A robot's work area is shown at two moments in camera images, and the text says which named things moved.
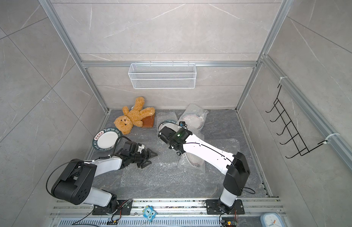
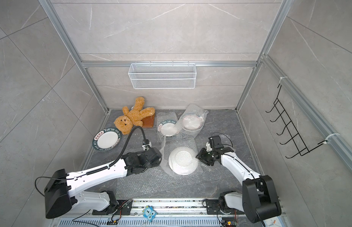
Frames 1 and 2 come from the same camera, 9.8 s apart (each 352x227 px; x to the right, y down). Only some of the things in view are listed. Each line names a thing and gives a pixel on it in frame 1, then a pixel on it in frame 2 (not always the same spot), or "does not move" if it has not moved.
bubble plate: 197,163 to 183,161
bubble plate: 193,118 does not move
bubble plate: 163,119 does not move
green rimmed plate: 105,139 does not move
